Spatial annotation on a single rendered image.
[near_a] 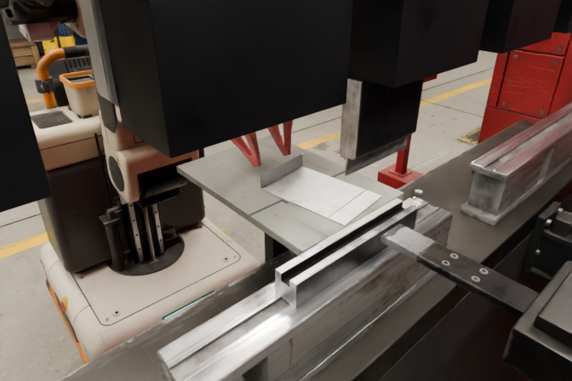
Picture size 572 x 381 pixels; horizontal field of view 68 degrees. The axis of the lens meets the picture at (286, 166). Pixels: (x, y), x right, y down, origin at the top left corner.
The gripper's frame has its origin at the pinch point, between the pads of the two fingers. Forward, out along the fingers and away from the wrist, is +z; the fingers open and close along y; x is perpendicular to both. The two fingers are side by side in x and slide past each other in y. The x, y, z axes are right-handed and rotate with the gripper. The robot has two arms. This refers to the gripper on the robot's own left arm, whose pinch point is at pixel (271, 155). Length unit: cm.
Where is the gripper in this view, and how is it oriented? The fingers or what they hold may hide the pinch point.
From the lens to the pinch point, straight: 59.7
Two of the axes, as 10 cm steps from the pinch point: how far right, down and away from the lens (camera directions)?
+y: 7.5, -2.9, 6.0
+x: -5.8, 1.5, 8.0
